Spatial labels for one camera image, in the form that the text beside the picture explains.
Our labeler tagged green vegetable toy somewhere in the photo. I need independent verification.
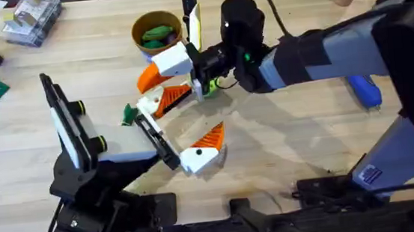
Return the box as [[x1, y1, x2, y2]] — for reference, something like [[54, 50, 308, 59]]
[[119, 102, 140, 127]]

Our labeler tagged right wrist upright plate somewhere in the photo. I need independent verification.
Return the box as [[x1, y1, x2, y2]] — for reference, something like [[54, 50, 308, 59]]
[[180, 0, 205, 54]]

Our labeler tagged wrist upright plate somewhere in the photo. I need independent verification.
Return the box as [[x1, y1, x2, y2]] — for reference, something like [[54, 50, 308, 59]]
[[39, 67, 110, 173], [180, 0, 205, 54]]

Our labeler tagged brown tub with toys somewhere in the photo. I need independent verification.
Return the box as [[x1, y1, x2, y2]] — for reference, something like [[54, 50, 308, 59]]
[[129, 7, 187, 65]]

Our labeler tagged left wrist upright plate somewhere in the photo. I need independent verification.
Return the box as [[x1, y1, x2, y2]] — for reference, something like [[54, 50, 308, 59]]
[[39, 67, 110, 173]]

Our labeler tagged clear plastic box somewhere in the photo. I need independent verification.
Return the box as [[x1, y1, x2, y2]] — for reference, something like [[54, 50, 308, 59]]
[[0, 0, 66, 50]]

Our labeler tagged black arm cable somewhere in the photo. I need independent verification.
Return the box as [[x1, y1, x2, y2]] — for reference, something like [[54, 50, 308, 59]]
[[256, 0, 293, 40]]

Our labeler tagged black rail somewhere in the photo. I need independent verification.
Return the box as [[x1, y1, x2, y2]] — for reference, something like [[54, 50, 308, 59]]
[[97, 171, 414, 232]]

